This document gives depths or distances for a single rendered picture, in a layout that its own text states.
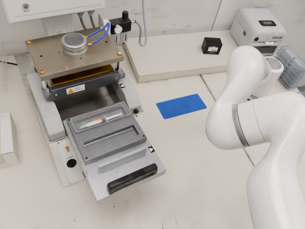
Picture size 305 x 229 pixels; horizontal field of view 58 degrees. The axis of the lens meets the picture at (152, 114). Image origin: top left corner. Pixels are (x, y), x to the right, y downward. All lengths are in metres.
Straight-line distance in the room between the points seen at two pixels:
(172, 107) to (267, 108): 0.73
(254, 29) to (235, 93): 0.94
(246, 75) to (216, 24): 1.12
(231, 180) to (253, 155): 0.17
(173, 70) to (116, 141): 0.64
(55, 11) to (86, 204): 0.66
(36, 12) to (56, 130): 0.38
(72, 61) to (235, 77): 0.50
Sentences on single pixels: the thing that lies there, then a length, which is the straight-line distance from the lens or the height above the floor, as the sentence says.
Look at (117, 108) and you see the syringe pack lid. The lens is 0.91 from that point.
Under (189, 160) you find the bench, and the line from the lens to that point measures 1.14.
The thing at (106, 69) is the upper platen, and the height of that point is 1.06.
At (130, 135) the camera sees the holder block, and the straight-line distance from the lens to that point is 0.88.
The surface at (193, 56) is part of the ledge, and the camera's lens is 1.52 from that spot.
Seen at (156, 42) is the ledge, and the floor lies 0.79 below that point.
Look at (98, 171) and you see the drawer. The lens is 0.82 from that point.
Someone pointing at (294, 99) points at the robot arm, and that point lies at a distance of 0.62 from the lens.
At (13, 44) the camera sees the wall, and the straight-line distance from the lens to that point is 1.54.
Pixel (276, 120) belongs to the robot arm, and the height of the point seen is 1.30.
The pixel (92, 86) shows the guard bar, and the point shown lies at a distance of 0.95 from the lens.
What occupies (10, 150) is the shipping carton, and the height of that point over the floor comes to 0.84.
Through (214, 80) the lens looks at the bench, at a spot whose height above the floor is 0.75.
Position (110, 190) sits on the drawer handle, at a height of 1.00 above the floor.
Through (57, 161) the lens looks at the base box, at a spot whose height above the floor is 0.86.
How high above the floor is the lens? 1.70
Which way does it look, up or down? 50 degrees down
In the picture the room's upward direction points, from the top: 12 degrees clockwise
